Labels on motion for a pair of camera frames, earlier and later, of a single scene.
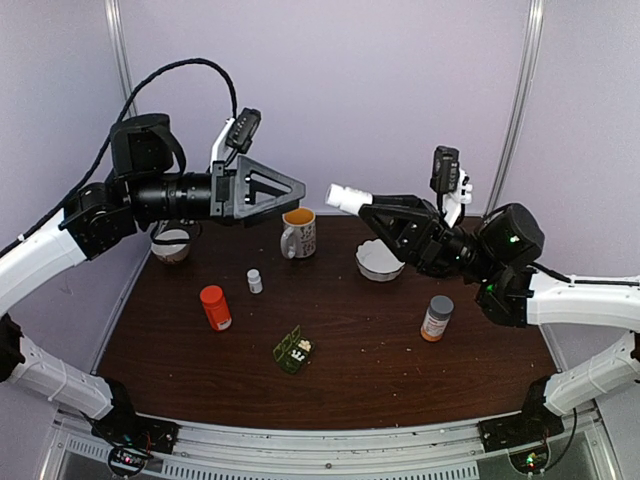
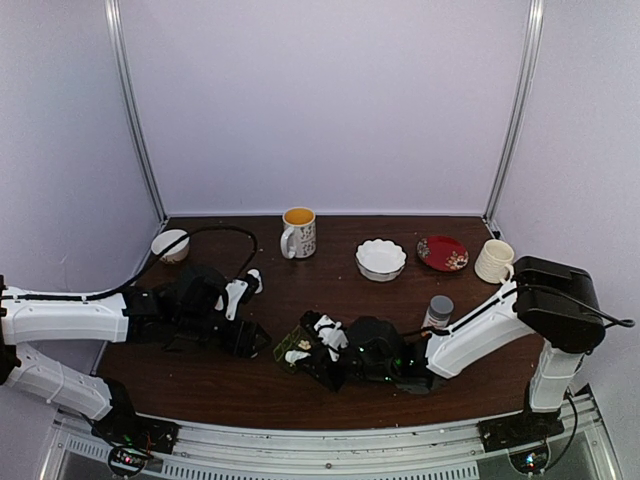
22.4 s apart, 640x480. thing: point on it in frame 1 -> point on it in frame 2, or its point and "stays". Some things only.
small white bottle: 348,199 -> 294,355
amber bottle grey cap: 436,320 stays
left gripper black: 233,191 -> 241,339
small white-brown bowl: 171,253 stays
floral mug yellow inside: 298,238 stays
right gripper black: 410,228 -> 321,362
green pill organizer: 293,352 stays
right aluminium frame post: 526,103 stays
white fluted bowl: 376,262 stays
